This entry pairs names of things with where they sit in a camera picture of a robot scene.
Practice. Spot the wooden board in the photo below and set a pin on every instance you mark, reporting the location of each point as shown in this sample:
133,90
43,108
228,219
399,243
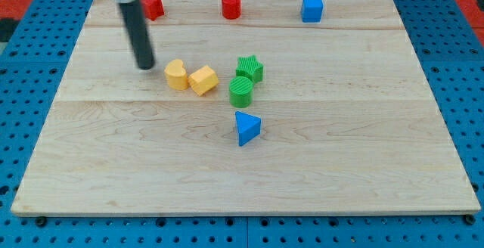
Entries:
349,123

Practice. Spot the red star block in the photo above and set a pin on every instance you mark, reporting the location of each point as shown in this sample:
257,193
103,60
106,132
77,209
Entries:
152,9

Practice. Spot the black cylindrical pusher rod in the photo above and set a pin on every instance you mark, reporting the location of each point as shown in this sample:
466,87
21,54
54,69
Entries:
133,18

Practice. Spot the yellow pentagon block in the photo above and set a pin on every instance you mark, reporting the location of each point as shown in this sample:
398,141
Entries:
203,80

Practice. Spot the green star block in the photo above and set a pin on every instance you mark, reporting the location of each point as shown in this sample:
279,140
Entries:
250,68

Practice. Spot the blue cube block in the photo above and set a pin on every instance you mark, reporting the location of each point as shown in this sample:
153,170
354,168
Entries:
311,11

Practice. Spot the green cylinder block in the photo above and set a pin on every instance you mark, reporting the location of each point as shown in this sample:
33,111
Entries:
240,92

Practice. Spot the yellow heart block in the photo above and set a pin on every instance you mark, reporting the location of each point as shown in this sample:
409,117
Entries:
176,75

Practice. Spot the blue triangle block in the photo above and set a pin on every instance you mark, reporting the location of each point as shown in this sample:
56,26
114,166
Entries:
248,127

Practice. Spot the red cylinder block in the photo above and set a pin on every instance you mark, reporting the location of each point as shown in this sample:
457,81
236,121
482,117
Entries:
231,9

